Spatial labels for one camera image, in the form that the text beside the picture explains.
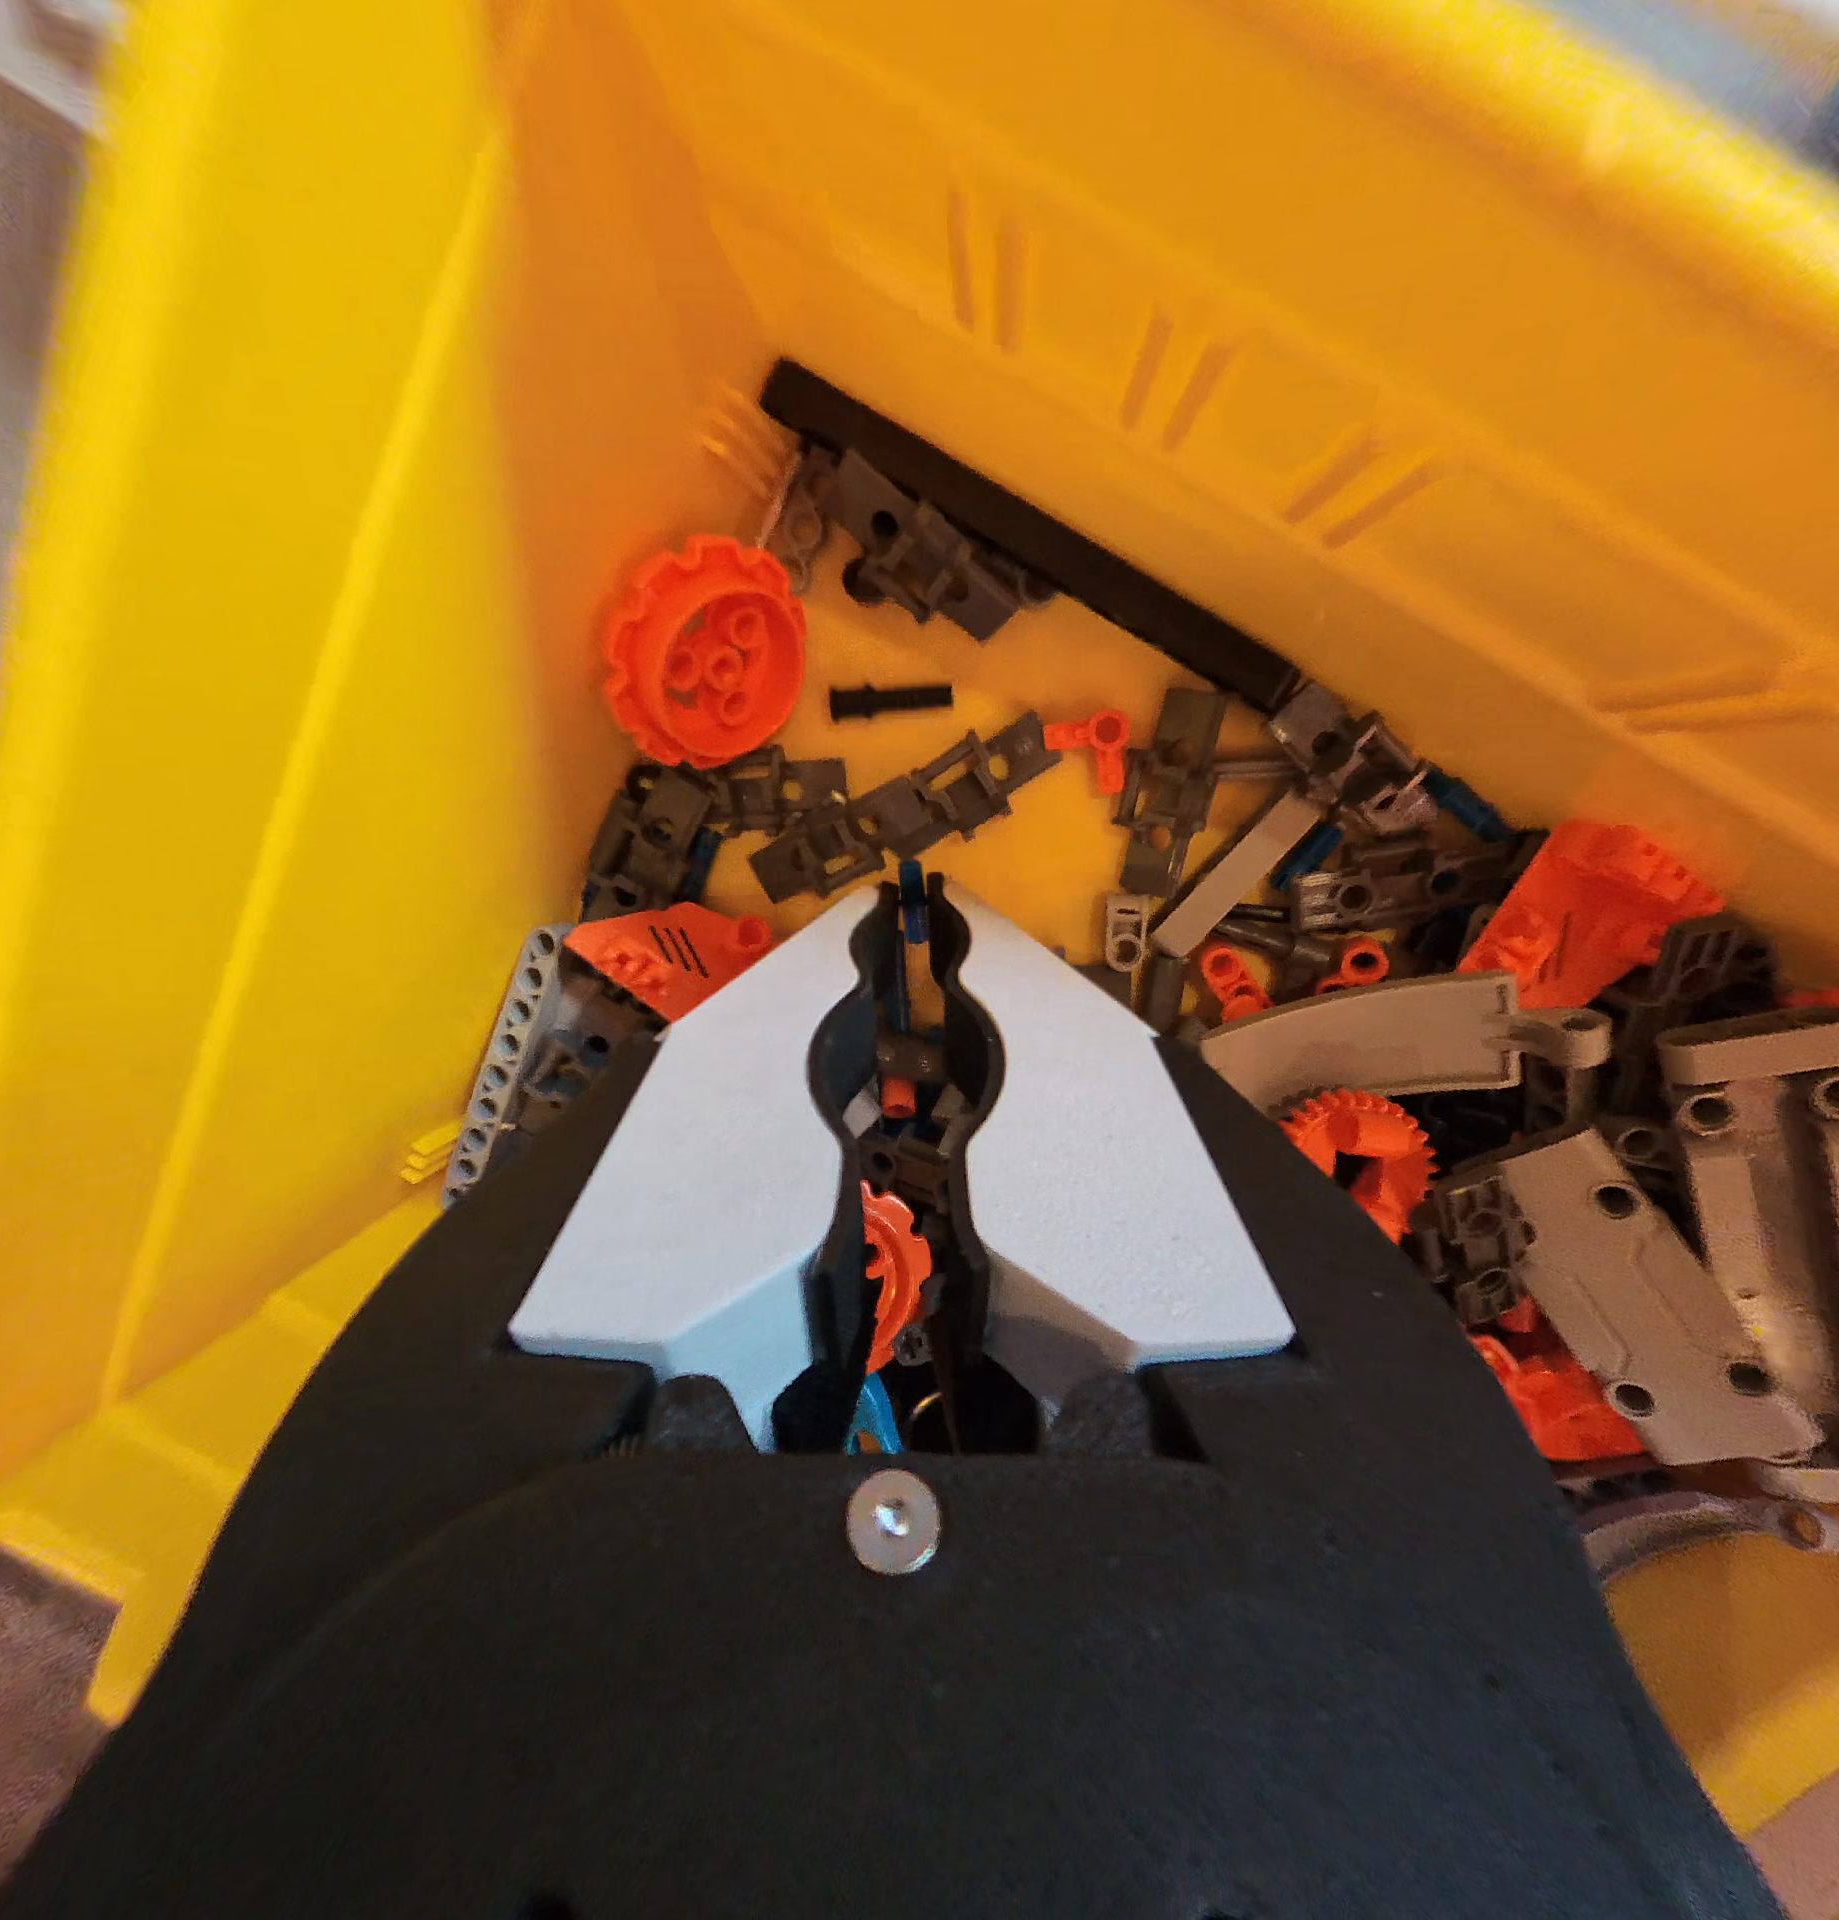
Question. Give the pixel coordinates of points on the orange gear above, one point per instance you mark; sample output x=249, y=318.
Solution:
x=1341, y=1126

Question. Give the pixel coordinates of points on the black pin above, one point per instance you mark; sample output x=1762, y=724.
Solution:
x=890, y=702

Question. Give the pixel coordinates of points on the orange toothed wheel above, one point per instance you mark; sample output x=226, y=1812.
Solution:
x=636, y=661
x=893, y=1276

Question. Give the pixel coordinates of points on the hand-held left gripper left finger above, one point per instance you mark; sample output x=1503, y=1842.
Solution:
x=681, y=1200

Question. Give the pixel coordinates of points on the grey arch piece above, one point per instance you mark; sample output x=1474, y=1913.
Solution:
x=1685, y=1522

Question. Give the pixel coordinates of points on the pile of dark grey parts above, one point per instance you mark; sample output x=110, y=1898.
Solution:
x=860, y=816

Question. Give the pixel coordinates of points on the long black beam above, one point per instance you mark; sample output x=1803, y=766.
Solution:
x=1011, y=516

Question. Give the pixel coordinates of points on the light grey blade piece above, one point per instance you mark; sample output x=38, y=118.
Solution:
x=1235, y=886

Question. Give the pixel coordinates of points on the light grey curved panel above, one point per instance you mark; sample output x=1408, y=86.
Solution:
x=1355, y=1042
x=1775, y=1170
x=1640, y=1276

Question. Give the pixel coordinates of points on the light grey holed beam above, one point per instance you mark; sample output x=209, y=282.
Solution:
x=506, y=1050

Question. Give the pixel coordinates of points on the long blue pin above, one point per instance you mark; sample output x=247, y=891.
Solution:
x=910, y=901

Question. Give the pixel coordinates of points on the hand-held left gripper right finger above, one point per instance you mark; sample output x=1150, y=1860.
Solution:
x=1130, y=1200

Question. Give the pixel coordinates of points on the small orange connector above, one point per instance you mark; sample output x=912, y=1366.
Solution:
x=1106, y=731

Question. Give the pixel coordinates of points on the yellow plastic parts bin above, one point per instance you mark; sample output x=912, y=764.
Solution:
x=336, y=451

